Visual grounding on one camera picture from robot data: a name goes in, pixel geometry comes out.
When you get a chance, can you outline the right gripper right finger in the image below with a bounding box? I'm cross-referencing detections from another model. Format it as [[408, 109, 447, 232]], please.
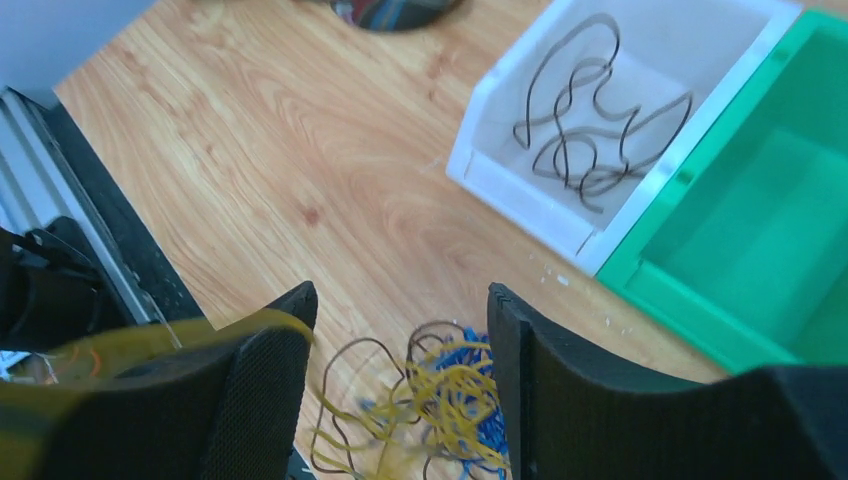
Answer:
[[487, 283, 847, 479]]

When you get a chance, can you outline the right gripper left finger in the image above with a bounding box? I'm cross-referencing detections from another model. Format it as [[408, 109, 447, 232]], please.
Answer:
[[1, 281, 318, 479]]

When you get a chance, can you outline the blue cable tangle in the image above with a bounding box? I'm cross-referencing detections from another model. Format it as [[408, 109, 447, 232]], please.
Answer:
[[357, 326, 510, 480]]

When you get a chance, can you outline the yellow cable tangle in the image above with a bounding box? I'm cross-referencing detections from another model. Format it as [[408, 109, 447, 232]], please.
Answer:
[[0, 307, 511, 480]]

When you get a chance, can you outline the green plastic bin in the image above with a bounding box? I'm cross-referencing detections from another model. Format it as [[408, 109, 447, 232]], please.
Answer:
[[597, 10, 847, 373]]

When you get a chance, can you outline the white plastic bin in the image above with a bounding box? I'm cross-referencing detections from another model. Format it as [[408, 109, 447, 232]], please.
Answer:
[[446, 1, 801, 275]]

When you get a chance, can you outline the plaid flannel shirt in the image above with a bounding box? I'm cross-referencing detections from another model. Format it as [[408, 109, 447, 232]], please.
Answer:
[[326, 0, 461, 32]]

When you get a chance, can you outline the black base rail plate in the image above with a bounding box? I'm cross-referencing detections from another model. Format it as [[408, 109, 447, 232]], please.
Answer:
[[1, 88, 202, 323]]

